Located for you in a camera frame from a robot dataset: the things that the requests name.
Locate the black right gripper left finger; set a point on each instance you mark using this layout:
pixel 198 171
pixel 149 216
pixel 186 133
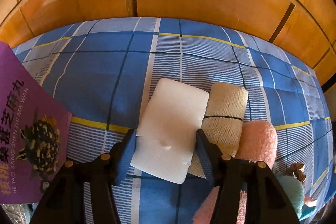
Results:
pixel 109 170

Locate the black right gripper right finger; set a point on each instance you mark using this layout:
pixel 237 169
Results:
pixel 221 170

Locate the white sponge block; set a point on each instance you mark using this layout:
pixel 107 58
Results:
pixel 166 132

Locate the teal plush toy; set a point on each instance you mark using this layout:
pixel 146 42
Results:
pixel 303 205

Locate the pink rolled towel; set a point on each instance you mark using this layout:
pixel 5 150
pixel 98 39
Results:
pixel 258 142

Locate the beige folded cloth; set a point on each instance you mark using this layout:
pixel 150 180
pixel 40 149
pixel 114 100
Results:
pixel 223 120

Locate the brown satin scrunchie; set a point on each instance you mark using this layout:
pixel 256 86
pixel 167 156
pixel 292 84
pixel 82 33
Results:
pixel 296 170

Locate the purple cardboard box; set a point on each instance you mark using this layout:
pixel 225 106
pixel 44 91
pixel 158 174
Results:
pixel 34 133

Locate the blue plaid bed sheet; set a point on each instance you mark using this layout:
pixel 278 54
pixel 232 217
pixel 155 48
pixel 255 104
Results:
pixel 103 71

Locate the silver embossed tissue box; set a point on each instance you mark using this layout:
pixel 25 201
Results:
pixel 19 213

